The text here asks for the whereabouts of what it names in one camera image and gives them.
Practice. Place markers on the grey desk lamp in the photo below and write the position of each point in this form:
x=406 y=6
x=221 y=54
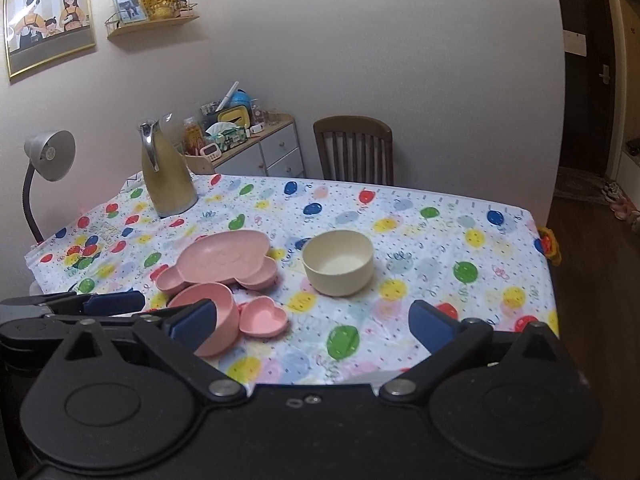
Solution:
x=51 y=155

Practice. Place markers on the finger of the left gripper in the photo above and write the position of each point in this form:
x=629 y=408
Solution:
x=72 y=303

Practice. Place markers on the gold thermos jug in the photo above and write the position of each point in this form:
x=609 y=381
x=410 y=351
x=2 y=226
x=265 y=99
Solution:
x=165 y=174

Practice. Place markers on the small photo frame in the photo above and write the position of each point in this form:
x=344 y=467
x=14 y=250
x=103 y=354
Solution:
x=129 y=11

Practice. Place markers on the yellow tissue box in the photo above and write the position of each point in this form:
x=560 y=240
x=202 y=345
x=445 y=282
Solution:
x=237 y=115

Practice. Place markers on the balloon birthday tablecloth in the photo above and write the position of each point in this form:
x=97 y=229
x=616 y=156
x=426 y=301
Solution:
x=466 y=257

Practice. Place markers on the dark wooden chair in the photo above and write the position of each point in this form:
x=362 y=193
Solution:
x=355 y=149

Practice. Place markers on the pink heart-shaped dish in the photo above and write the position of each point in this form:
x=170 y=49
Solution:
x=261 y=317

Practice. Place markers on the pink bowl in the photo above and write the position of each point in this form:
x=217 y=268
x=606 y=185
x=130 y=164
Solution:
x=227 y=317

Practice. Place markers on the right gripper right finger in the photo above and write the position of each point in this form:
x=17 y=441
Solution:
x=452 y=344

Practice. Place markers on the white drawer cabinet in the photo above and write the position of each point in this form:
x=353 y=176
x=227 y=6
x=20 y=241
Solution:
x=274 y=152

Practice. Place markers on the dark entrance door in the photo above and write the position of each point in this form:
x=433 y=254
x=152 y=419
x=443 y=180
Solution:
x=590 y=70

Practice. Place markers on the pink bear-shaped divided plate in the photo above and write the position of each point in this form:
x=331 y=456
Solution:
x=239 y=257

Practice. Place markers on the framed family poster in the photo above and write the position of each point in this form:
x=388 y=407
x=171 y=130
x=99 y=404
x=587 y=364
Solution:
x=38 y=32

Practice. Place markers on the wooden wall shelf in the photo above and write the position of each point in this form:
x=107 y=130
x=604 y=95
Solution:
x=115 y=27

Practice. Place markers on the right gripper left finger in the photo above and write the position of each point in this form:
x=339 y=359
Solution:
x=171 y=340

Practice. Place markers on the cream bowl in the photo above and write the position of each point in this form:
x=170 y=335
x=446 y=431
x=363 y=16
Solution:
x=339 y=263

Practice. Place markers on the small pink alarm clock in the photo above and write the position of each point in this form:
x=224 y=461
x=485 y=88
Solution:
x=211 y=152

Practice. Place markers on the orange jar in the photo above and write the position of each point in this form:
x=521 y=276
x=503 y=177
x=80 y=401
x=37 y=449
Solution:
x=193 y=137

